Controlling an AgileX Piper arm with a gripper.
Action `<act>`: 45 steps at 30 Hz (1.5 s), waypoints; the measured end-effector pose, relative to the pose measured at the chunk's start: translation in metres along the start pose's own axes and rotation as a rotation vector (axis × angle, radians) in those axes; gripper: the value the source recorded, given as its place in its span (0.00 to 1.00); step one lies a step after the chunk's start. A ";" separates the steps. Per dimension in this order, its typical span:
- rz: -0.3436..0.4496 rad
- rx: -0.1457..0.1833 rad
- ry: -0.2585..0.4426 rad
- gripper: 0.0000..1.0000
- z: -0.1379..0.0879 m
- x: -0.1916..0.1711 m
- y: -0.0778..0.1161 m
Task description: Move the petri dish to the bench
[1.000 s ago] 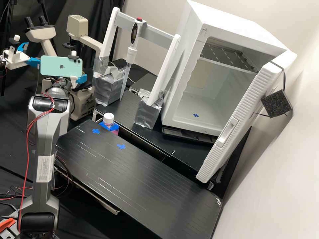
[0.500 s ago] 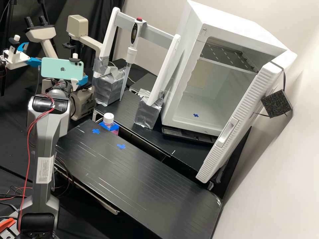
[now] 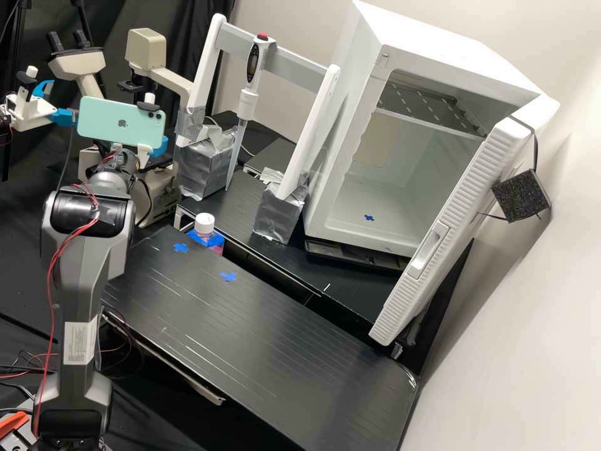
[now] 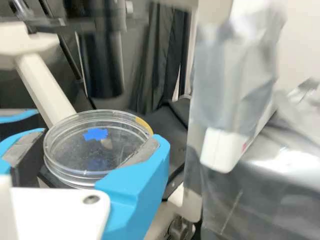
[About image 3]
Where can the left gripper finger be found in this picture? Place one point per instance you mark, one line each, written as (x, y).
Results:
(43, 87)
(65, 117)

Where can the right wrist camera phone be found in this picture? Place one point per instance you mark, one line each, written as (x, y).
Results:
(112, 120)

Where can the incubator door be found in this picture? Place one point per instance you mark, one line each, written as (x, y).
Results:
(451, 235)

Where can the white incubator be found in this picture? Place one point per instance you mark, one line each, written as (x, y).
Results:
(422, 61)

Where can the cream microscope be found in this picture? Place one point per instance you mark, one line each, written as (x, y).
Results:
(145, 47)

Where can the pipette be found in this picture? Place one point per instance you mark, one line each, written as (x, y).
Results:
(256, 61)

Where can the blue bottle holder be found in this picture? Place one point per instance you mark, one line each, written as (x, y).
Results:
(197, 237)

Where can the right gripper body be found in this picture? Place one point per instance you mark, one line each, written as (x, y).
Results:
(145, 151)

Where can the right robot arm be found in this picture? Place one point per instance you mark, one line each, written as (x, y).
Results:
(80, 263)

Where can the black tray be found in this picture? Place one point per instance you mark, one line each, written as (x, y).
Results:
(347, 253)

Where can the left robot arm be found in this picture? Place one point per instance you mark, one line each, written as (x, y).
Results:
(4, 124)

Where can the white pipette stand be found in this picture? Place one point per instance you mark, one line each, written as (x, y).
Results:
(300, 141)

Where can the small bottle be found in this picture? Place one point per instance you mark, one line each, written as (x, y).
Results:
(204, 222)

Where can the left phone holder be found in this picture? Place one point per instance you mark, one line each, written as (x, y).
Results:
(28, 84)

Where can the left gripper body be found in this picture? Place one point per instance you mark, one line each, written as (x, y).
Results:
(30, 115)

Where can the black platform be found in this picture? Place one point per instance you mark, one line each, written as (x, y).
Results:
(263, 357)
(272, 157)
(277, 263)

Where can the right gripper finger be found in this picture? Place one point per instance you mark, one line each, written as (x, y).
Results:
(161, 145)

